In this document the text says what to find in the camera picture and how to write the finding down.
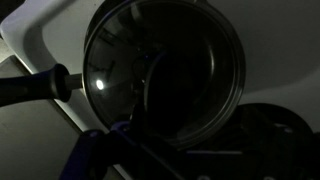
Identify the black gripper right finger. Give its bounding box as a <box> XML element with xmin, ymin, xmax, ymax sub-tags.
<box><xmin>199</xmin><ymin>114</ymin><xmax>320</xmax><ymax>180</ymax></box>

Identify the small black saucepan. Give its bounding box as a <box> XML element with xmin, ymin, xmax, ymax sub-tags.
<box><xmin>0</xmin><ymin>0</ymin><xmax>248</xmax><ymax>151</ymax></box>

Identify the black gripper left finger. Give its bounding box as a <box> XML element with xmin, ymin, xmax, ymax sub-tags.
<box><xmin>59</xmin><ymin>121</ymin><xmax>183</xmax><ymax>180</ymax></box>

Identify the black skillet rear right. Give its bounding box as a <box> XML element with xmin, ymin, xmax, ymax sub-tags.
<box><xmin>232</xmin><ymin>102</ymin><xmax>315</xmax><ymax>155</ymax></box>

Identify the stainless steel pot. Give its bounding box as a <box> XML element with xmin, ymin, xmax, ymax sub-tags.
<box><xmin>82</xmin><ymin>0</ymin><xmax>247</xmax><ymax>150</ymax></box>

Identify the white electric stove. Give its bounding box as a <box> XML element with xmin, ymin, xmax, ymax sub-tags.
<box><xmin>0</xmin><ymin>0</ymin><xmax>320</xmax><ymax>180</ymax></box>

